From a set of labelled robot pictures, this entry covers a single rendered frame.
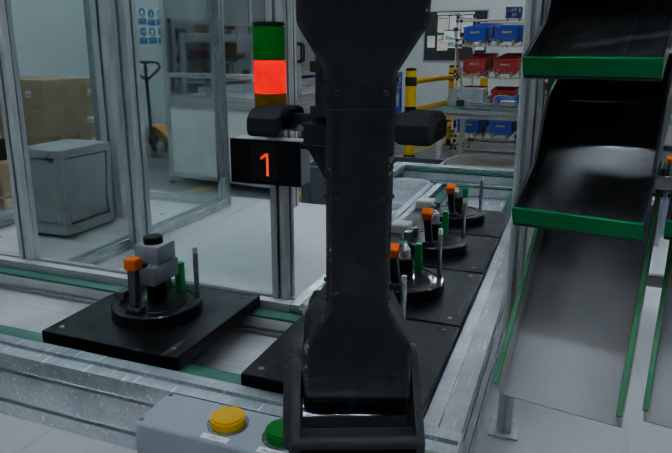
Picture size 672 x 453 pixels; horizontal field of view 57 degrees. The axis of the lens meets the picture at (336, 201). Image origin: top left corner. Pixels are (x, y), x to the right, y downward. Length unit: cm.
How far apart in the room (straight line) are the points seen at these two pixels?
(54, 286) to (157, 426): 59
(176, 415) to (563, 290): 49
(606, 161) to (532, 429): 39
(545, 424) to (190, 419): 50
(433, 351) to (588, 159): 33
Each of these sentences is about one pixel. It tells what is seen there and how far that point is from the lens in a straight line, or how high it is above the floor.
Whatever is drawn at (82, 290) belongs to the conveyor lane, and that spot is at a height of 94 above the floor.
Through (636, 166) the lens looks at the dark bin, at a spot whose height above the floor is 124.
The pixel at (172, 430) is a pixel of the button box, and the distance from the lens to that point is 77.
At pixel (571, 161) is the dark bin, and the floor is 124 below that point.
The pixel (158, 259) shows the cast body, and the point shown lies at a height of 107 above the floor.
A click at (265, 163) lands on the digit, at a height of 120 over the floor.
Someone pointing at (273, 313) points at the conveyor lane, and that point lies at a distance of 106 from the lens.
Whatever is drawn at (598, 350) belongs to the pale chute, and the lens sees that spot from 78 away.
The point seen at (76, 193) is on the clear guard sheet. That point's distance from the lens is 129.
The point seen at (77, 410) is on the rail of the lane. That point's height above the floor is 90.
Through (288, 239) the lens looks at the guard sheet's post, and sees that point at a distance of 105.
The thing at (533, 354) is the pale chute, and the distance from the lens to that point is 79.
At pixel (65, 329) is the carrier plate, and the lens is 103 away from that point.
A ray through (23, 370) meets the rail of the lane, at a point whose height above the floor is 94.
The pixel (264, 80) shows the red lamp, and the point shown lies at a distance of 96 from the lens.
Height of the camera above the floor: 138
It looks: 14 degrees down
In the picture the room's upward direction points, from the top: straight up
